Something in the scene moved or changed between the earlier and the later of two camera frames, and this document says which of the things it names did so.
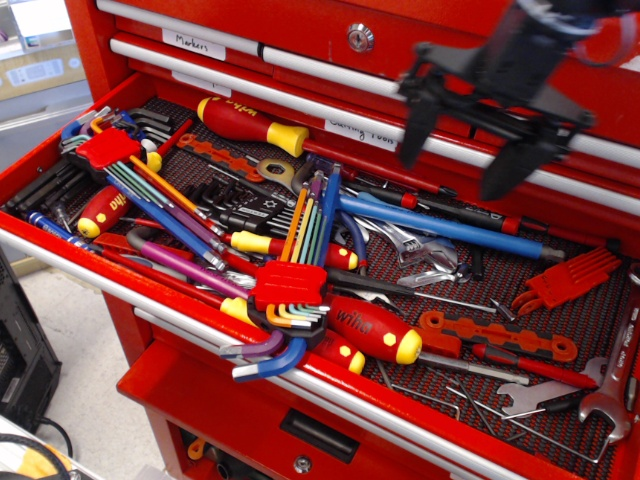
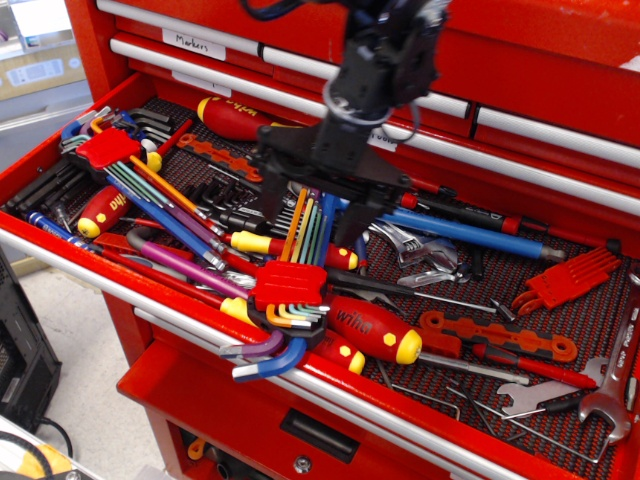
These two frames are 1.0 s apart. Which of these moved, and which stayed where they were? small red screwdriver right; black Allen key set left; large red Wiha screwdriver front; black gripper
Moved: black gripper
Stayed: large red Wiha screwdriver front; small red screwdriver right; black Allen key set left
